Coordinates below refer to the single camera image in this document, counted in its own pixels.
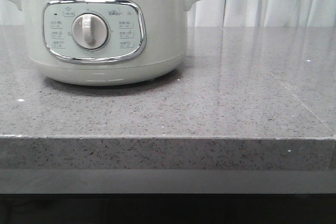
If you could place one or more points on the pale green electric cooking pot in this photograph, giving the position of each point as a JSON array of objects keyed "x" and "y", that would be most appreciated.
[{"x": 105, "y": 42}]

